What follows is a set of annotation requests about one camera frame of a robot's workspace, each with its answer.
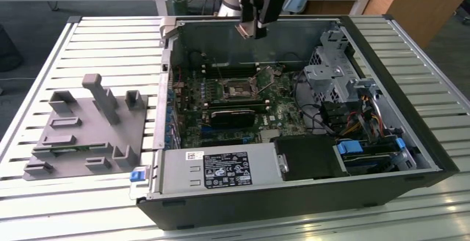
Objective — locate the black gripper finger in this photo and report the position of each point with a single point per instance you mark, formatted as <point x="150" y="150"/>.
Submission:
<point x="249" y="1"/>
<point x="271" y="4"/>

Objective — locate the silver CPU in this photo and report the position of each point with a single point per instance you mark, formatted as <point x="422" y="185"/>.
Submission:
<point x="245" y="29"/>

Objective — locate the thin metal locking lever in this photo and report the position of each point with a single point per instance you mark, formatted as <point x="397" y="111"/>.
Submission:
<point x="266" y="86"/>
<point x="219" y="73"/>

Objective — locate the CPU socket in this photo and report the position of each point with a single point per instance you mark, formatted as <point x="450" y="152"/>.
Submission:
<point x="237" y="89"/>

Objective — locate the metal drive cage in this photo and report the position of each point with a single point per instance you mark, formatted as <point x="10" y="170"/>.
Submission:
<point x="330" y="73"/>

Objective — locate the green motherboard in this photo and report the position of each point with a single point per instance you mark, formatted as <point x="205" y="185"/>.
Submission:
<point x="282" y="109"/>

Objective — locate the wooden cabinet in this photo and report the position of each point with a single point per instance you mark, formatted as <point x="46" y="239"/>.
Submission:
<point x="422" y="4"/>

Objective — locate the black graphics card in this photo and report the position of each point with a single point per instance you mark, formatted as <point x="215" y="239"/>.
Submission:
<point x="233" y="120"/>

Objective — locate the silver chipset heatsink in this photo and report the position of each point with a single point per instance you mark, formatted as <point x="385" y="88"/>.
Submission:
<point x="269" y="136"/>

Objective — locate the black expansion slot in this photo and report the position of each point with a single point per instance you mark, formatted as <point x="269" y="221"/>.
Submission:
<point x="221" y="142"/>

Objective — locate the black plastic shroud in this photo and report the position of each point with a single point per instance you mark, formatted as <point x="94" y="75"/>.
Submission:
<point x="309" y="155"/>

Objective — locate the hard disk in blue carrier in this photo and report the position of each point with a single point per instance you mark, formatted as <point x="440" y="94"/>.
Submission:
<point x="349" y="147"/>

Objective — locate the silver metal latch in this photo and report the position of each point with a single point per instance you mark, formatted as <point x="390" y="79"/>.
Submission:
<point x="283" y="164"/>

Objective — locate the grey parts rack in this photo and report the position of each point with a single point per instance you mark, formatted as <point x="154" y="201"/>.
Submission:
<point x="91" y="131"/>

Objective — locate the grey power supply unit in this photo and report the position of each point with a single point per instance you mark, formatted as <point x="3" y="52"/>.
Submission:
<point x="177" y="175"/>

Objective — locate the blue plastic latch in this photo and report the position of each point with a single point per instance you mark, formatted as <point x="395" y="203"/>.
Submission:
<point x="136" y="175"/>

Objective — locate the green RAM stick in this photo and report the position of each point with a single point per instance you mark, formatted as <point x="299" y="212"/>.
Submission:
<point x="70" y="149"/>

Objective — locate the black PC case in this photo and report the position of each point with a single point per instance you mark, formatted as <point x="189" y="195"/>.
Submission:
<point x="257" y="210"/>

